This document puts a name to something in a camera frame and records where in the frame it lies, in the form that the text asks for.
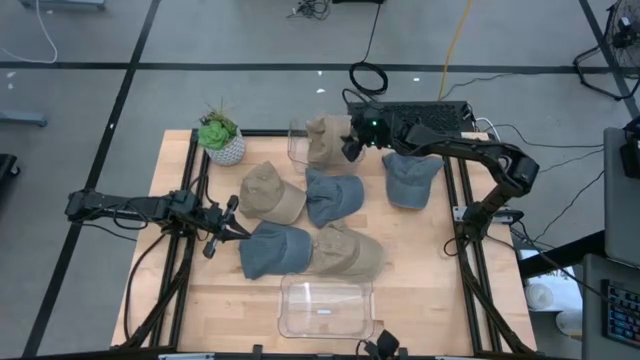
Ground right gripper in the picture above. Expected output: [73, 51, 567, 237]
[341, 113, 397, 163]

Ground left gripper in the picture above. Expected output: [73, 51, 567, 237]
[197, 194, 252, 260]

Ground tan baseball cap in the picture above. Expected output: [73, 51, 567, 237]
[238, 160, 308, 226]
[304, 113, 355, 170]
[305, 219, 385, 279]

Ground blue-grey baseball cap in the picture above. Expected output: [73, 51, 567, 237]
[304, 167, 366, 230]
[381, 151, 445, 210]
[238, 221, 314, 281]

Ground clear plastic bin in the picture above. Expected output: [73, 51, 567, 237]
[286, 117, 367, 175]
[277, 273, 376, 341]

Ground black perforated computer case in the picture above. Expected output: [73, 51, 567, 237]
[346, 101, 476, 135]

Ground succulent in white pot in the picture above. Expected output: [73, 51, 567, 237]
[197, 97, 247, 167]

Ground small black device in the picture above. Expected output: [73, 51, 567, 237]
[355, 328, 402, 360]

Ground black rounded object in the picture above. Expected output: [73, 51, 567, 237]
[0, 153, 22, 192]

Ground black floor beam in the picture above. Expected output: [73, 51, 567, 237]
[517, 230, 606, 279]

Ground grey metal floor bar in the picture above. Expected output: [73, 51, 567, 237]
[0, 110, 49, 128]

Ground white paper roll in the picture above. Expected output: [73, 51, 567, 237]
[524, 282, 555, 311]
[555, 309, 584, 337]

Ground black desk device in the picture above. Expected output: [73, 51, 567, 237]
[619, 116, 640, 180]

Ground grey desk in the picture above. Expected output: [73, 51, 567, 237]
[602, 126, 640, 267]

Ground grey furniture base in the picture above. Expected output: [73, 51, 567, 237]
[18, 0, 107, 11]

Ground grey cabinet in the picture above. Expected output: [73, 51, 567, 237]
[581, 253, 640, 360]

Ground black standing fan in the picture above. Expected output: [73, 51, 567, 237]
[573, 0, 640, 102]

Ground black keypad console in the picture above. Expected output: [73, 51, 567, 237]
[601, 278, 640, 350]

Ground coiled black cable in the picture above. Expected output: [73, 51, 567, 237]
[348, 0, 390, 96]

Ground black aluminium table frame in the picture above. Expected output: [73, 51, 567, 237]
[112, 128, 539, 360]

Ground black hanging arm cable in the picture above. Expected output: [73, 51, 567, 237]
[122, 232, 169, 344]

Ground yellow cable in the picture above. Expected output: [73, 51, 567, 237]
[437, 0, 474, 101]

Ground tangled black cable bundle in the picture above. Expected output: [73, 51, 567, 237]
[286, 0, 332, 21]

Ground white computer cable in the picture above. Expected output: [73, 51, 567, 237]
[473, 116, 503, 162]

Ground thin black cable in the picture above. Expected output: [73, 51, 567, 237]
[531, 171, 605, 242]
[538, 148, 605, 175]
[492, 123, 605, 150]

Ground white floor cable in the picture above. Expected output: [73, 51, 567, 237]
[0, 0, 59, 65]

